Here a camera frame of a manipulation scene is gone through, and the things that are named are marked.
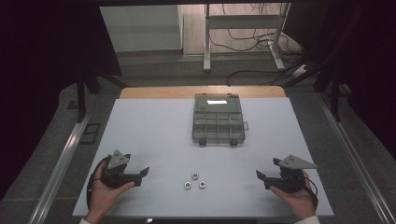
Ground white wall panel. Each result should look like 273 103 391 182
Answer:
99 5 184 53

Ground tangled black floor cables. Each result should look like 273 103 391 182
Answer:
207 3 304 57

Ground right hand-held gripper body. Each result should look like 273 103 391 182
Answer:
264 154 318 194

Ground grey compartment storage box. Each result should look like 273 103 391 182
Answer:
191 92 249 147

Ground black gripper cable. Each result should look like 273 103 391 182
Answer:
86 155 112 210
303 174 319 213

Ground black stand leg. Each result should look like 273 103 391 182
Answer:
313 74 343 123
75 74 129 124

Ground white power strip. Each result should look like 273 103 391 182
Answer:
291 63 310 78

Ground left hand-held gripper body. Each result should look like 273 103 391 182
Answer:
100 149 143 189

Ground long black floor cable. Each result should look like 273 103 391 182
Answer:
226 68 283 88

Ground white table mat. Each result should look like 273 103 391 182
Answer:
72 97 335 218

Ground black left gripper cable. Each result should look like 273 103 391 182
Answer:
86 155 112 210

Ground dark curtain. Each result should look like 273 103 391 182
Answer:
282 0 396 161
0 0 123 201

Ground person's right hand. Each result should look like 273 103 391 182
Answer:
269 172 318 220

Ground white metal desk frame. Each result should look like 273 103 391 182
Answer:
203 3 291 74

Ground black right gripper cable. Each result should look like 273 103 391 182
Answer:
303 174 319 213

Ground person's left hand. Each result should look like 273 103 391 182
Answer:
85 161 136 223

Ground aluminium floor rail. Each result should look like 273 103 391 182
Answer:
26 110 92 224
317 92 396 224

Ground person's right white sleeve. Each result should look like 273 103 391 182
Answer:
293 215 322 224

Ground wooden table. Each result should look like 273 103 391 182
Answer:
119 85 287 100

